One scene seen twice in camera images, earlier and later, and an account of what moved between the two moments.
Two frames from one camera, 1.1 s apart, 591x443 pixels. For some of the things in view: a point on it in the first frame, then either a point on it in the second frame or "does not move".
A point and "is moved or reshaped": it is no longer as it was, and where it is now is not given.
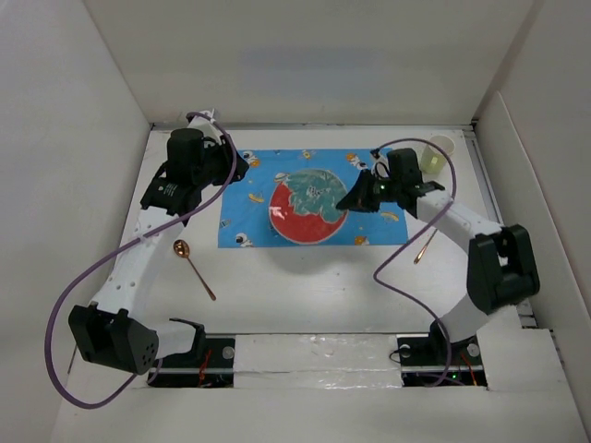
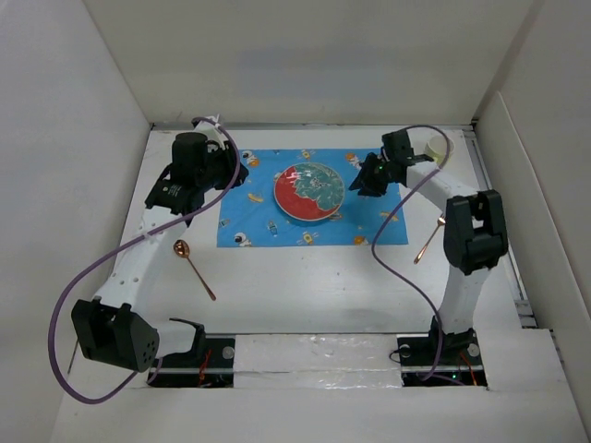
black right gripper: [358, 198] → [371, 188]
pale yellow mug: [433, 160] does not move
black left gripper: [224, 150] does not move
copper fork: [419, 256] does not move
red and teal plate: [302, 206] is moved or reshaped
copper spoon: [182, 248] does not move
